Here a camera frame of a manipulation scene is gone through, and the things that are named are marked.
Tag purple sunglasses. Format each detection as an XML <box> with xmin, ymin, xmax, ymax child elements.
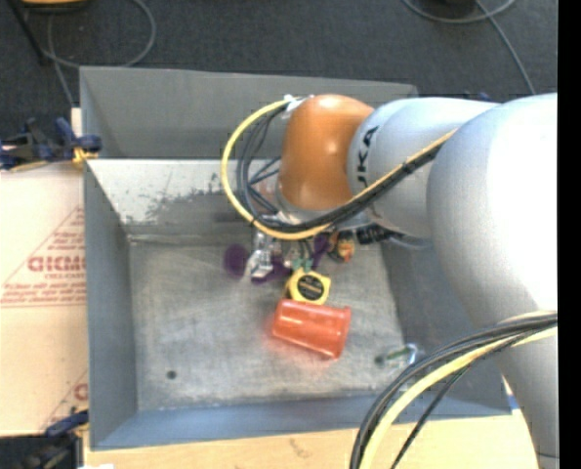
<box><xmin>223</xmin><ymin>234</ymin><xmax>331</xmax><ymax>285</ymax></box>

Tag yellow and black tape measure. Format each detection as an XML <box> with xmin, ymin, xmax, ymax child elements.
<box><xmin>283</xmin><ymin>268</ymin><xmax>333</xmax><ymax>307</ymax></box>

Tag small dark orange toy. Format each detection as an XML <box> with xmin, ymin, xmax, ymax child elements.
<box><xmin>328</xmin><ymin>231</ymin><xmax>356</xmax><ymax>264</ymax></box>

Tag orange plastic cup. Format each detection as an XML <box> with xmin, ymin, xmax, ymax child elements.
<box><xmin>270</xmin><ymin>298</ymin><xmax>353</xmax><ymax>360</ymax></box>

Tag grey metal bin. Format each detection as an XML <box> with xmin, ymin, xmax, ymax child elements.
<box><xmin>78</xmin><ymin>65</ymin><xmax>514</xmax><ymax>451</ymax></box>

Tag clear green small tool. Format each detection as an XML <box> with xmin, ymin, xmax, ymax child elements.
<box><xmin>374</xmin><ymin>343</ymin><xmax>421</xmax><ymax>367</ymax></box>

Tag brown cardboard board, red print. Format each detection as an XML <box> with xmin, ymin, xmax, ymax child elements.
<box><xmin>0</xmin><ymin>107</ymin><xmax>91</xmax><ymax>439</ymax></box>

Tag black cylinder on white bracket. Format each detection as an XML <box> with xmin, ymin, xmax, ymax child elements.
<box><xmin>353</xmin><ymin>225</ymin><xmax>408</xmax><ymax>247</ymax></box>

